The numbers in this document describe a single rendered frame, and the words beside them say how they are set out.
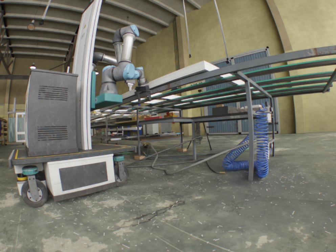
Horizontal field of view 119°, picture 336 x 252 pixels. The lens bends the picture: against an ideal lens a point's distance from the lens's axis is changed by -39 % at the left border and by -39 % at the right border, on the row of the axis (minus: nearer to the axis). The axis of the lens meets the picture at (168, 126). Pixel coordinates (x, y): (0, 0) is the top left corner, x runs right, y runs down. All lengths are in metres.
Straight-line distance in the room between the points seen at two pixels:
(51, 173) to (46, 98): 0.44
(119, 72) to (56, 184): 0.85
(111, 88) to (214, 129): 7.74
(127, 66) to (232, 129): 7.35
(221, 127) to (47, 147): 8.01
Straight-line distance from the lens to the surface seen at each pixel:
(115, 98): 1.21
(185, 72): 1.32
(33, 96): 1.06
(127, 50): 1.31
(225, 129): 8.34
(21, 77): 13.97
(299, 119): 7.12
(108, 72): 1.26
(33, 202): 1.13
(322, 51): 1.07
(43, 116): 1.05
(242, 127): 7.96
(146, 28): 13.51
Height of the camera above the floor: 0.45
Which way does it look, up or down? 1 degrees up
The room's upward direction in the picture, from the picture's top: 3 degrees counter-clockwise
